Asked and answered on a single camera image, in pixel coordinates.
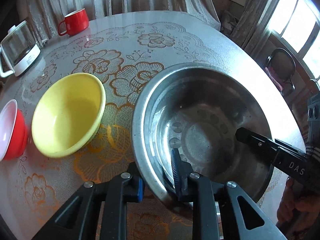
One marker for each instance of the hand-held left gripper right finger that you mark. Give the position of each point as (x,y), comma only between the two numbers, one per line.
(176,172)

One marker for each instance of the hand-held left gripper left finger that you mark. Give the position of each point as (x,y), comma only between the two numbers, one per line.
(139,191)

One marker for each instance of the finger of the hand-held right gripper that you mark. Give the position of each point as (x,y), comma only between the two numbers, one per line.
(250,136)

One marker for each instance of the stainless steel basin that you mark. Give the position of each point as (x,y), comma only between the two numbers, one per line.
(207,135)

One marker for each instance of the yellow plastic bowl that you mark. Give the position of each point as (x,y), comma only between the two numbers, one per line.
(67,115)

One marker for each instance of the red plastic bowl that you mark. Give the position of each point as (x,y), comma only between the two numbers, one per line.
(17,135)

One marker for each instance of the person's right hand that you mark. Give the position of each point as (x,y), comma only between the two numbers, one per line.
(287,202)

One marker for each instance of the red seat cushion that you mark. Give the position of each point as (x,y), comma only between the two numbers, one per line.
(273,78)

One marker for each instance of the dark round-back chair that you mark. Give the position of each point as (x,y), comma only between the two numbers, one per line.
(285,62)

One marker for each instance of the grey sack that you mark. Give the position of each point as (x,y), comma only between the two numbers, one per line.
(228,22)

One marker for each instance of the narrow grey lace curtain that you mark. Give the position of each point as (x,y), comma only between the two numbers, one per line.
(252,17)

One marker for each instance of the window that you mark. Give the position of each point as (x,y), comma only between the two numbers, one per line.
(295,25)

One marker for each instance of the white glass electric kettle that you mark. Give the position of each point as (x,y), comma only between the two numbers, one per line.
(25,57)

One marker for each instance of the red mug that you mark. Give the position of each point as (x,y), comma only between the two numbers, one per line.
(77,22)

